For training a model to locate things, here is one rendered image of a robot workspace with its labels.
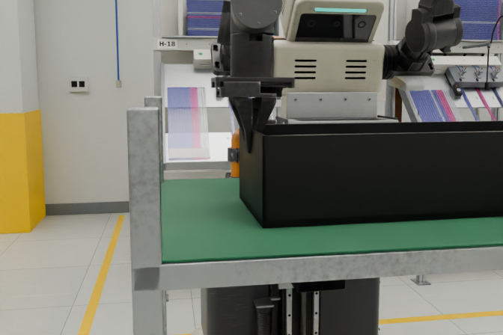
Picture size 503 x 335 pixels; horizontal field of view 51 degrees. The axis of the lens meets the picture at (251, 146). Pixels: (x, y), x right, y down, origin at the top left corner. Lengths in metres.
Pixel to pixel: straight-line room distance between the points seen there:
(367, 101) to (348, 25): 0.18
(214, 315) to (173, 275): 1.09
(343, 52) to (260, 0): 0.68
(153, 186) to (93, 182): 4.24
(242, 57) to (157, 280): 0.30
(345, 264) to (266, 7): 0.29
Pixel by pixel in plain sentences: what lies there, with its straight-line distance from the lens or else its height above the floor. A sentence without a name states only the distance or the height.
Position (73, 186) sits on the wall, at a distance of 4.78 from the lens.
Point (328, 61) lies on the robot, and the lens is 1.27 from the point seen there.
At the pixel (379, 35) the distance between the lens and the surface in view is 3.74.
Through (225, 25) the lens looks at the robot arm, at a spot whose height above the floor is 1.24.
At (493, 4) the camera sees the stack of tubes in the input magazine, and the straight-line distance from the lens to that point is 3.76.
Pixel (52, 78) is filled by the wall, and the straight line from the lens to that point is 4.72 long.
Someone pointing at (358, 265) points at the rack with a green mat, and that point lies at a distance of 0.58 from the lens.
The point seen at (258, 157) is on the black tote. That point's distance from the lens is 0.65.
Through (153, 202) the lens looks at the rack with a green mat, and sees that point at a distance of 0.52.
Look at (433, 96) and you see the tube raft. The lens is 3.40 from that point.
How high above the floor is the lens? 1.12
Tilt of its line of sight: 7 degrees down
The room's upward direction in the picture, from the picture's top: straight up
